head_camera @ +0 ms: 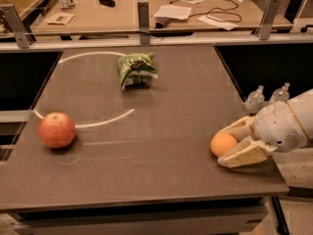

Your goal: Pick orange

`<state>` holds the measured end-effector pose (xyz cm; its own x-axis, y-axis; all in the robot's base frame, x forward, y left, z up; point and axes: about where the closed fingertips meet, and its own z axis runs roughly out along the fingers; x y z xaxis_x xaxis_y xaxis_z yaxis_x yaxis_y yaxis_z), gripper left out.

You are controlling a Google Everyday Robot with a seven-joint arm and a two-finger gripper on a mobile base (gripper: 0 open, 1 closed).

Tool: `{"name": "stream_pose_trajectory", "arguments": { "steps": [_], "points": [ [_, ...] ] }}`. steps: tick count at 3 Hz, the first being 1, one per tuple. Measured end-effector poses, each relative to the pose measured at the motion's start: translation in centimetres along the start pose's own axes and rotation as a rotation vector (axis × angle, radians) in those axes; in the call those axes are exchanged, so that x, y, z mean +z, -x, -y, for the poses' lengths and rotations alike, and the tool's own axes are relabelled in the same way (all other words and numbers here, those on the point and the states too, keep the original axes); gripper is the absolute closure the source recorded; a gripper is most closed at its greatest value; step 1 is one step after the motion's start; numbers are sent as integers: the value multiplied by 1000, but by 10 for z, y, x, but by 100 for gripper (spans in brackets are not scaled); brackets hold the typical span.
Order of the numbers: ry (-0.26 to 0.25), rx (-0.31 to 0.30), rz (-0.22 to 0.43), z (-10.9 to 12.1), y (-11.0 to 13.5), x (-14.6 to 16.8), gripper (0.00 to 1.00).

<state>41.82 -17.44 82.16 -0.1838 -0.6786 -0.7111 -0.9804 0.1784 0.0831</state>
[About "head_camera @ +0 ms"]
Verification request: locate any black computer mouse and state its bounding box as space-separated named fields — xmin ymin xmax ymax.
xmin=99 ymin=0 xmax=115 ymax=7

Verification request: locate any red apple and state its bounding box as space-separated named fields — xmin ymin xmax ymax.
xmin=38 ymin=113 xmax=76 ymax=149

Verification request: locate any wooden background desk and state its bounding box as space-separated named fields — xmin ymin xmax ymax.
xmin=30 ymin=0 xmax=293 ymax=37

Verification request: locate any small paper packet left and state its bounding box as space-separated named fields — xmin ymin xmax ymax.
xmin=45 ymin=12 xmax=75 ymax=25

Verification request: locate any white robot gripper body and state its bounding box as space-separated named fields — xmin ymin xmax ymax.
xmin=252 ymin=100 xmax=308 ymax=152

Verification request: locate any metal bracket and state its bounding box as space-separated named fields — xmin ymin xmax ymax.
xmin=0 ymin=4 xmax=32 ymax=49
xmin=137 ymin=1 xmax=150 ymax=44
xmin=255 ymin=0 xmax=281 ymax=40

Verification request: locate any white paper sheet center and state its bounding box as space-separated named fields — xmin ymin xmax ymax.
xmin=154 ymin=5 xmax=192 ymax=20

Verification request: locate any orange fruit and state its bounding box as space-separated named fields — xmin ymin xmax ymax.
xmin=210 ymin=133 xmax=238 ymax=157

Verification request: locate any middle metal bracket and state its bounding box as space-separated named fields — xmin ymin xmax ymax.
xmin=137 ymin=1 xmax=150 ymax=44

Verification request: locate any left metal bracket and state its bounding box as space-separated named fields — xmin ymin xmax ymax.
xmin=0 ymin=4 xmax=32 ymax=49

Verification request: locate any black cable on desk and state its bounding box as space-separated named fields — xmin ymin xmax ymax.
xmin=169 ymin=0 xmax=243 ymax=24

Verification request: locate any white paper sheet right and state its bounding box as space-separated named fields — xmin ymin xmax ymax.
xmin=199 ymin=16 xmax=237 ymax=30

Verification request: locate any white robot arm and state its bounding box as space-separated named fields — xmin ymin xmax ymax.
xmin=217 ymin=89 xmax=313 ymax=168

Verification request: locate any clear plastic bottle far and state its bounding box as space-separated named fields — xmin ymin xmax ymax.
xmin=270 ymin=82 xmax=291 ymax=103

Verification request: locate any clear plastic bottle near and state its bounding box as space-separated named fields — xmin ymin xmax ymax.
xmin=245 ymin=85 xmax=265 ymax=112

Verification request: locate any right metal bracket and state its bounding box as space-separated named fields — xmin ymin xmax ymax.
xmin=255 ymin=0 xmax=281 ymax=40

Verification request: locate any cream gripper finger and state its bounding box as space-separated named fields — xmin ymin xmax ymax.
xmin=217 ymin=136 xmax=277 ymax=168
xmin=219 ymin=116 xmax=257 ymax=142

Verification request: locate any clear plastic bottle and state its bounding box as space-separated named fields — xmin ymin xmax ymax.
xmin=245 ymin=85 xmax=265 ymax=112
xmin=270 ymin=82 xmax=291 ymax=103

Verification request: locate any crumpled green snack bag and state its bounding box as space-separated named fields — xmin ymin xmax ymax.
xmin=116 ymin=53 xmax=158 ymax=89

